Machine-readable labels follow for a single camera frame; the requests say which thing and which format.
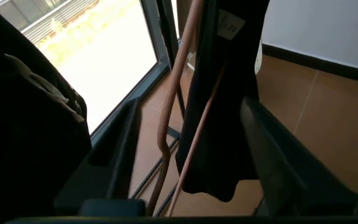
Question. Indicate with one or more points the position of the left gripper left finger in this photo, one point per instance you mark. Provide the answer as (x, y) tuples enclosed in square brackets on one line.
[(113, 168)]

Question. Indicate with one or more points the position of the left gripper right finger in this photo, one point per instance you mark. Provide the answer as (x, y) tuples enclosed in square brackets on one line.
[(278, 174)]

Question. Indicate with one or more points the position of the black T-shirt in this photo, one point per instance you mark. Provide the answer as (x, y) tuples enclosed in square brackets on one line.
[(222, 124)]

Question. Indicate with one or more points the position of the black shorts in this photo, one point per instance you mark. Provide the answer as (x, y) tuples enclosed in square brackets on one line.
[(26, 140)]

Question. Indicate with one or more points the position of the pink clothes hanger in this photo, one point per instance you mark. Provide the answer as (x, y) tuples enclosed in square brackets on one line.
[(176, 77)]

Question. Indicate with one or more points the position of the white laundry basket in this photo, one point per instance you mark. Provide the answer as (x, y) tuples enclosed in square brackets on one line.
[(258, 59)]

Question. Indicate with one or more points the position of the black clothes rack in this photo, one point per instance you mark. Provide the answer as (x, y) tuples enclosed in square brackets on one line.
[(169, 31)]

